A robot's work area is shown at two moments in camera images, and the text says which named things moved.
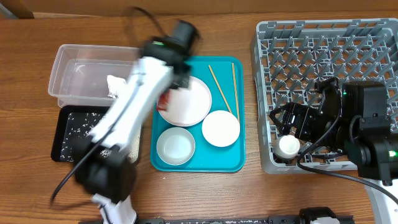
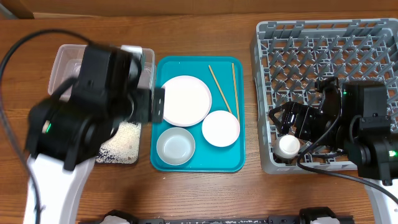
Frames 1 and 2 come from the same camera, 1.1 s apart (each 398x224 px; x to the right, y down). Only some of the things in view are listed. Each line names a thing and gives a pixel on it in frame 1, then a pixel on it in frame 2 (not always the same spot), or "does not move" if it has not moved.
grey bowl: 175,145 does not move
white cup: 286,146 does not move
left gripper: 185,81 to 143,108
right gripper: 306,113 does not move
